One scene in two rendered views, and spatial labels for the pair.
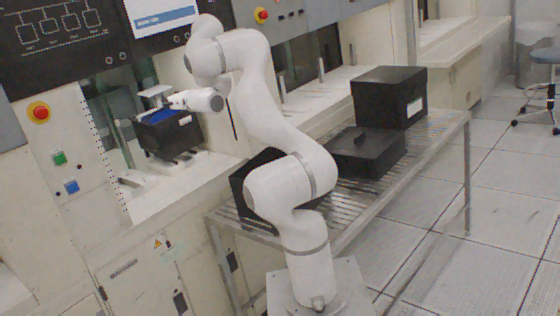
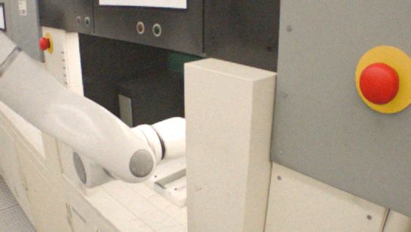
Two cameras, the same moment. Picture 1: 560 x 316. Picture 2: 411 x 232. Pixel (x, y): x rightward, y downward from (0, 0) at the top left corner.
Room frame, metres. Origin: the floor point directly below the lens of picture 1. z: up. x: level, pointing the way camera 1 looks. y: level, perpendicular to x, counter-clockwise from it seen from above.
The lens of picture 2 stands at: (1.69, -0.35, 1.51)
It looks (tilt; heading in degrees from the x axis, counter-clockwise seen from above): 22 degrees down; 91
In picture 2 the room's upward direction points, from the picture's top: straight up
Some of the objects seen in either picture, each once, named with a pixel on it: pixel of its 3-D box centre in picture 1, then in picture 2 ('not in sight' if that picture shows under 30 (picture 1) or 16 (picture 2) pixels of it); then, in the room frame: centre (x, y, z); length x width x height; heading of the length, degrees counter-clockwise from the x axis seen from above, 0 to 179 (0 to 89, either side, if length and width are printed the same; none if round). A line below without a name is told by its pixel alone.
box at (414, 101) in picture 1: (390, 97); not in sight; (2.05, -0.61, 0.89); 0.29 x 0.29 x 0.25; 40
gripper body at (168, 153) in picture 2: (185, 99); (171, 137); (1.62, 0.32, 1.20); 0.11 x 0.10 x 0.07; 41
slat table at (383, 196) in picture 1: (362, 226); not in sight; (1.71, -0.32, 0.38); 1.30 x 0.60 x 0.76; 134
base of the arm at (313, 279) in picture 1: (311, 268); not in sight; (0.90, -0.02, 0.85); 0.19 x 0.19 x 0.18
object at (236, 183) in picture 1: (281, 183); not in sight; (1.43, 0.02, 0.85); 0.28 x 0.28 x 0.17; 53
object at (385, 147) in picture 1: (361, 148); not in sight; (1.65, -0.35, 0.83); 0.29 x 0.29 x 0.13; 46
